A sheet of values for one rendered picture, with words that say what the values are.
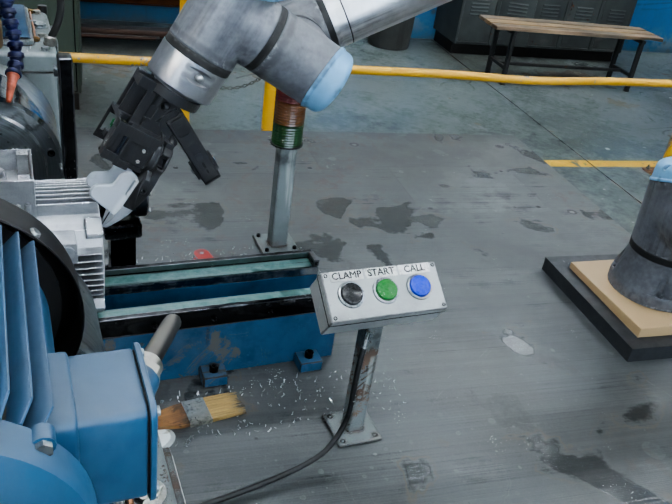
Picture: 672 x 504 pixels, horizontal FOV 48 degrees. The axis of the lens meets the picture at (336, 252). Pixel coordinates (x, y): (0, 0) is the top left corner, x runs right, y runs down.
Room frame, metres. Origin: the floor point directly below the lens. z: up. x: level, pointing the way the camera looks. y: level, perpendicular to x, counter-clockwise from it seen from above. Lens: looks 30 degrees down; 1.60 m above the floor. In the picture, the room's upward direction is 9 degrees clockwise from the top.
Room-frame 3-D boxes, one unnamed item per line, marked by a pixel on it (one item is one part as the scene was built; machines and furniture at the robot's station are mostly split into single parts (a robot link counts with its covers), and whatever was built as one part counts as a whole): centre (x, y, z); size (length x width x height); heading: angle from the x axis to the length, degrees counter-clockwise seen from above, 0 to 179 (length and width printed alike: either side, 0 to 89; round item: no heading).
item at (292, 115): (1.37, 0.13, 1.10); 0.06 x 0.06 x 0.04
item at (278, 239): (1.37, 0.13, 1.01); 0.08 x 0.08 x 0.42; 26
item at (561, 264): (1.34, -0.65, 0.82); 0.32 x 0.32 x 0.03; 20
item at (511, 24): (5.88, -1.51, 0.22); 1.40 x 0.33 x 0.43; 108
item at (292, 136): (1.37, 0.13, 1.05); 0.06 x 0.06 x 0.04
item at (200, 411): (0.82, 0.20, 0.80); 0.21 x 0.05 x 0.01; 121
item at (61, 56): (1.04, 0.42, 1.12); 0.04 x 0.03 x 0.26; 116
